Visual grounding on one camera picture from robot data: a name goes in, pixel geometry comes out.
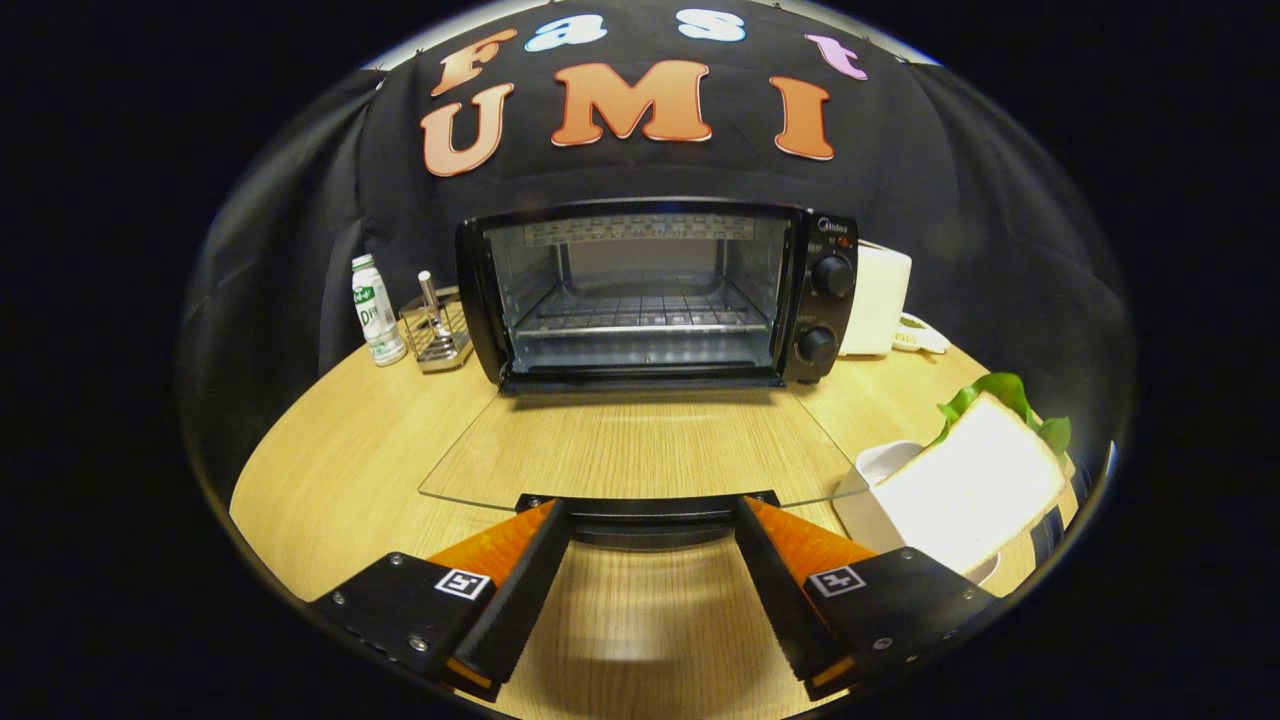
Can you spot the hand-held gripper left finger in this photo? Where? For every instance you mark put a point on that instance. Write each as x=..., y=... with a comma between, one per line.
x=525, y=600

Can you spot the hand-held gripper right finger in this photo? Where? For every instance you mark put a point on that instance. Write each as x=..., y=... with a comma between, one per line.
x=780, y=590

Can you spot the lettuce bread sandwich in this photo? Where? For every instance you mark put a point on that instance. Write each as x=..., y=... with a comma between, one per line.
x=970, y=490

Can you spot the black toaster oven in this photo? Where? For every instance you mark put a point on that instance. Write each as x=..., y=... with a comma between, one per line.
x=830, y=310

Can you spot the white slot toaster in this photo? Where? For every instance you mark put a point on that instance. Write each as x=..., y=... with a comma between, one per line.
x=880, y=300

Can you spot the white plate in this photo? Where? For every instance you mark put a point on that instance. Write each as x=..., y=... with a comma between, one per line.
x=880, y=462

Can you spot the small white dish with greens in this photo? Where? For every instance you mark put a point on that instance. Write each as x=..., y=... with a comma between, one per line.
x=915, y=338

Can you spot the metal stick utensil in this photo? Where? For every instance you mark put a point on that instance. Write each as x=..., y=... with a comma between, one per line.
x=427, y=295

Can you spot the white plastic bottle green label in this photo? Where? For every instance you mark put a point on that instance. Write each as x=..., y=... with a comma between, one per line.
x=375, y=315

